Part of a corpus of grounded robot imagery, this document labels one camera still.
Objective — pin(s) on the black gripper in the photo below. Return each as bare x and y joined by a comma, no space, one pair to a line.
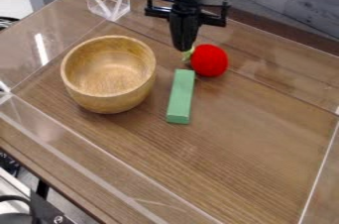
186,15

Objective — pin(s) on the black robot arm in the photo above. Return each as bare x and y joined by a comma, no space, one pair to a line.
186,15

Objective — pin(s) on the red knitted fruit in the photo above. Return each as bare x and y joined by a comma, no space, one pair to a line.
206,59

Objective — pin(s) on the wooden bowl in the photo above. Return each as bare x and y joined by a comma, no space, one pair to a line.
108,73

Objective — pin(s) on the green rectangular block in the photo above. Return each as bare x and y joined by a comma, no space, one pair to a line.
180,97

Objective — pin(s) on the clear acrylic corner bracket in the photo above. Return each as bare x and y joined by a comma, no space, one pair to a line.
108,9

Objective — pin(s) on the clear acrylic enclosure wall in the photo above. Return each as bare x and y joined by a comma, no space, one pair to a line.
254,161

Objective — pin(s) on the black clamp with cable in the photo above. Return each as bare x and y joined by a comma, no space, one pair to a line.
37,214

